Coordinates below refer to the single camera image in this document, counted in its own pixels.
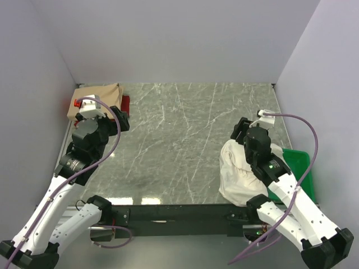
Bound white t shirt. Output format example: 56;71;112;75
218;138;284;207

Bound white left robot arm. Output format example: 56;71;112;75
1;106;130;268

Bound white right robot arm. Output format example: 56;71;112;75
231;111;354;268

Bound folded red t shirt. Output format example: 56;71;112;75
74;95;130;116

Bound folded beige t shirt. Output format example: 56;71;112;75
67;82;125;121

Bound green plastic tray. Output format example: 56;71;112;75
271;144;317;203

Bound black base beam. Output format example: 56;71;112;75
112;204;263;237

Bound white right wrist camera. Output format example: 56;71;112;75
250;109;275;130

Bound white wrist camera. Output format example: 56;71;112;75
77;95;104;119
250;109;275;130

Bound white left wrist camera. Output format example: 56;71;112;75
77;95;104;119

